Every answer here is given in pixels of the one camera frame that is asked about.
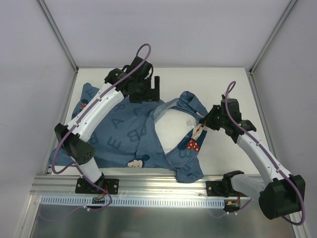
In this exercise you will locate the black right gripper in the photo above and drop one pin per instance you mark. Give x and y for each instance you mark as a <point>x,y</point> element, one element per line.
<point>213,118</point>

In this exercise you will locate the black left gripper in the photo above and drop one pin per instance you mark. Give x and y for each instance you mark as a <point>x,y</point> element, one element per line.
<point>150,91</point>

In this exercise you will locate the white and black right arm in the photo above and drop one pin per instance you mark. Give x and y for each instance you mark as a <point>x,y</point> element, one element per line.
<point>281,193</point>

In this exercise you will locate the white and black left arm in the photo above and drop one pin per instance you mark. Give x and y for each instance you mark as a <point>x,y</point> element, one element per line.
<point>135,82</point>

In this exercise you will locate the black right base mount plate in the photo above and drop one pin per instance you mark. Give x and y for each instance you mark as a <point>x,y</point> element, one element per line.
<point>216,188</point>

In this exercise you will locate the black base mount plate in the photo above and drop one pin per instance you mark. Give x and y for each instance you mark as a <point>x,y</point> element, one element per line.
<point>111,185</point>
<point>216,188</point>

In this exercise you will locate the right aluminium frame post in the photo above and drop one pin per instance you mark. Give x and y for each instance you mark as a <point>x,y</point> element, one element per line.
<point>273,34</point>

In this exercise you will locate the aluminium frame post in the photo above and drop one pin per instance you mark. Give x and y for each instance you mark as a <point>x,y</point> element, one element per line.
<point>273,34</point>
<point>57,33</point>

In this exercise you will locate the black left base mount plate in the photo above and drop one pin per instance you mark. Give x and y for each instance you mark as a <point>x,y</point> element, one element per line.
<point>111,185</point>

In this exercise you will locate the left aluminium frame post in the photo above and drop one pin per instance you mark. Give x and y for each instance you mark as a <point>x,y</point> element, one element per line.
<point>57,33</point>

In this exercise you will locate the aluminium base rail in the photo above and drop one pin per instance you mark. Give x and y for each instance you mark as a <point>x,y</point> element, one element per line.
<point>129,186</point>

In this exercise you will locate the white slotted cable duct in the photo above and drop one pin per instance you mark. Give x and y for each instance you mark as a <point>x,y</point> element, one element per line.
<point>133,202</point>

